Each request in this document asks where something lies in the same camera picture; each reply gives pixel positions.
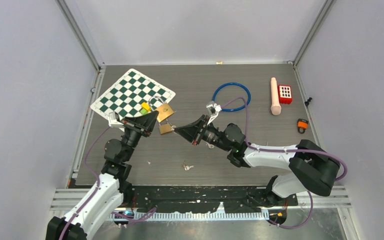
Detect beige wooden rolling pin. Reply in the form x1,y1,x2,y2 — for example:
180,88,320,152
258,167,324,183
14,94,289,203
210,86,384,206
270,77,282,116

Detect green block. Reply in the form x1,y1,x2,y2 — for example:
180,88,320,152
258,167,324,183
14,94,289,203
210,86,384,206
140,108,149,115

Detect aluminium frame rail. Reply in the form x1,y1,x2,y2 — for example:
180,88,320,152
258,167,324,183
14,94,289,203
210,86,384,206
50,185,352,221

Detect green white chessboard mat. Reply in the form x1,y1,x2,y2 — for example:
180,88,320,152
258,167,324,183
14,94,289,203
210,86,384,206
90,68,176,120

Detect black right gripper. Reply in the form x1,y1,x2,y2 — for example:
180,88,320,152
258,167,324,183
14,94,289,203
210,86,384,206
174,115,232,152

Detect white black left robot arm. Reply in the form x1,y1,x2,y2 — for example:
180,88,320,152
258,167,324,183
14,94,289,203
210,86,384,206
45,110,159,240

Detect silver keys with white tag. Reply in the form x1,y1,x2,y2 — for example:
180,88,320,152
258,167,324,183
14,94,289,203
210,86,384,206
182,161,195,171

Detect black knob on rail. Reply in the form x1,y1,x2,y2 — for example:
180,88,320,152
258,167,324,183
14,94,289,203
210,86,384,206
304,97,313,107

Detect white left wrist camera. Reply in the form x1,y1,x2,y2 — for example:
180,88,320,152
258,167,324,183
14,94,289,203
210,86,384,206
107,111,125,131

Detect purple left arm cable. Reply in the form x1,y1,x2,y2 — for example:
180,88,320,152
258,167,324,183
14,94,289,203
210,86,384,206
57,127,158,240

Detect blue cable lock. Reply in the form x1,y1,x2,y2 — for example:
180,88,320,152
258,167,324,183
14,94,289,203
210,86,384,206
211,82,252,113

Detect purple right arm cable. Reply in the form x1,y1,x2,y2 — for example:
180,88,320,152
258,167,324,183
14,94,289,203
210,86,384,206
220,96,349,230

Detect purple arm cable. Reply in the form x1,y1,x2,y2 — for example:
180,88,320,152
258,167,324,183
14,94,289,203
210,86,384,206
57,127,158,240
220,96,349,230

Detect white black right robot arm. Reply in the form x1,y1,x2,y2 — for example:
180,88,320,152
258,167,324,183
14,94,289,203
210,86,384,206
174,115,340,205

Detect yellow block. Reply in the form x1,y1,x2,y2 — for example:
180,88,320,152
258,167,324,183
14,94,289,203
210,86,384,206
141,102,152,112

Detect red block with holes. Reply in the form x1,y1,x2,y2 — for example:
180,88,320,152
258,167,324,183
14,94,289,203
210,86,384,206
277,84,293,105

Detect small orange padlock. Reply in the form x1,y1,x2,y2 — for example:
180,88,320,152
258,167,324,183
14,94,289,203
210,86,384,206
297,118,309,134

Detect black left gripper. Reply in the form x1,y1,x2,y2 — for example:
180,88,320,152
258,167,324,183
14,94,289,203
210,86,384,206
121,110,158,162

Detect brass padlock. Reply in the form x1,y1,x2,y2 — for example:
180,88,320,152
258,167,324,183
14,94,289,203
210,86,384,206
158,122,173,135
148,96,175,123

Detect black front base panel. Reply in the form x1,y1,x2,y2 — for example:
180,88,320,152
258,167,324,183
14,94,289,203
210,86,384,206
120,185,298,214

